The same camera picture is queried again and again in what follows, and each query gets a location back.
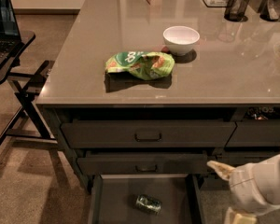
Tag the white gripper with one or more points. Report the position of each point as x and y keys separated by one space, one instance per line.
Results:
x=254 y=187

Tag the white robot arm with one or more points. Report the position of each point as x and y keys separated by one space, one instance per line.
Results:
x=255 y=189

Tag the middle right drawer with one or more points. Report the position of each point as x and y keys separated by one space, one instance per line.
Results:
x=238 y=158

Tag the middle left drawer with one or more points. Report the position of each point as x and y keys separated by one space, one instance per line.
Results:
x=143 y=163

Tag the top right drawer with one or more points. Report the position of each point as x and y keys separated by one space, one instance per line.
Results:
x=256 y=133

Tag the snack bags in drawer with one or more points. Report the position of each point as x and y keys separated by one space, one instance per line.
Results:
x=263 y=113

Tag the grey counter cabinet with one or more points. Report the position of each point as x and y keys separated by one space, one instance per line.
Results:
x=234 y=66

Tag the open bottom left drawer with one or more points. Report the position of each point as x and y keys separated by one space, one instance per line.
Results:
x=113 y=199

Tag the top left drawer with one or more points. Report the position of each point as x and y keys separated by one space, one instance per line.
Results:
x=147 y=133

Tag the green chip bag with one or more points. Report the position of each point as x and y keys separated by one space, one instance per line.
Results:
x=144 y=65

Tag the white bowl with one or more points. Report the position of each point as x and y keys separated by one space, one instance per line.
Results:
x=180 y=39

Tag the black mesh cup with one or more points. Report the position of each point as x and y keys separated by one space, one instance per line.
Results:
x=235 y=10
x=270 y=10

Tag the black laptop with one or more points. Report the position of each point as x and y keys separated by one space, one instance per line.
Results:
x=10 y=37

